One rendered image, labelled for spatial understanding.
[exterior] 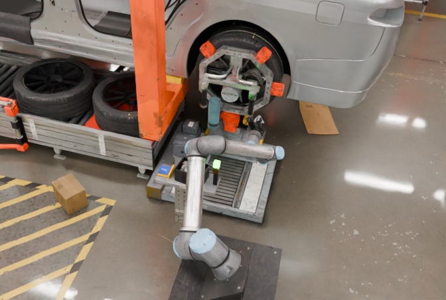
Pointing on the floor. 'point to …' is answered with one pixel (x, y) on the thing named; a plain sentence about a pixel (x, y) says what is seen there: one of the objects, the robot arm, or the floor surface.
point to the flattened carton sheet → (317, 119)
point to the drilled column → (179, 204)
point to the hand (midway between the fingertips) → (258, 116)
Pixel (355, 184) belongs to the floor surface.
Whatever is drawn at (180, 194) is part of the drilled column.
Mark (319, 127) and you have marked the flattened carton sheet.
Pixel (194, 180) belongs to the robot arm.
